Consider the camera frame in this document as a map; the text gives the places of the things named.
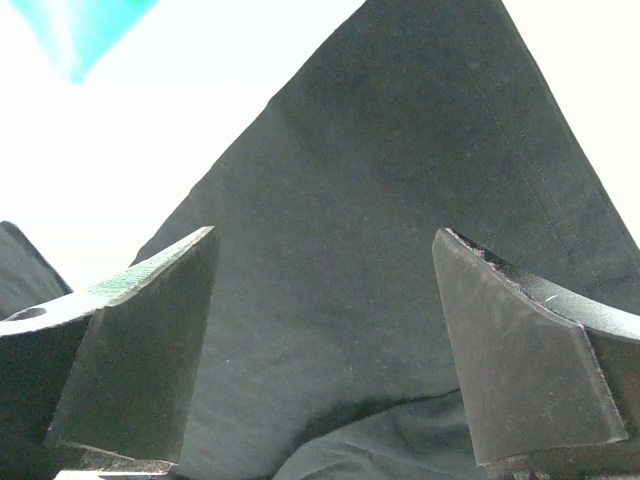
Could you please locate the black t-shirt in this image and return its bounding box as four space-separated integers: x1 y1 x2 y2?
0 0 640 480

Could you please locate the folded green t-shirt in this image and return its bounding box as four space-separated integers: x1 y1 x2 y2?
9 0 157 84

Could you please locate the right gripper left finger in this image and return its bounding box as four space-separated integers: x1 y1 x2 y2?
1 226 219 479

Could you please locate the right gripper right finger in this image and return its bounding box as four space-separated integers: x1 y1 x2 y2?
432 228 639 468

